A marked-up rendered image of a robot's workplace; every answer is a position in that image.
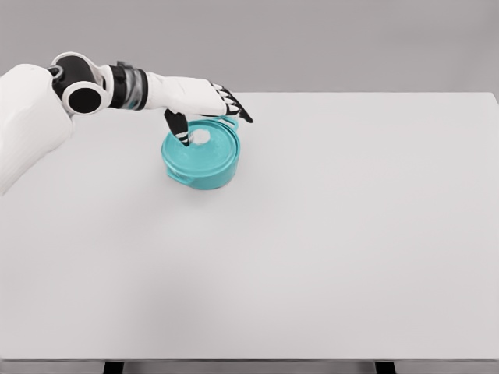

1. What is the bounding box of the teal pot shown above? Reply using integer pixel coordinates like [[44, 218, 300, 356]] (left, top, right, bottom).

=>
[[161, 116, 241, 192]]

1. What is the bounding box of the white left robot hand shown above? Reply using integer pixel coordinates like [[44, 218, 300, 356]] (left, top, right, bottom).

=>
[[162, 76, 254, 148]]

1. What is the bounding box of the teal pot lid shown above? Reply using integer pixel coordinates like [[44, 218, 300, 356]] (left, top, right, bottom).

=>
[[161, 118, 239, 178]]

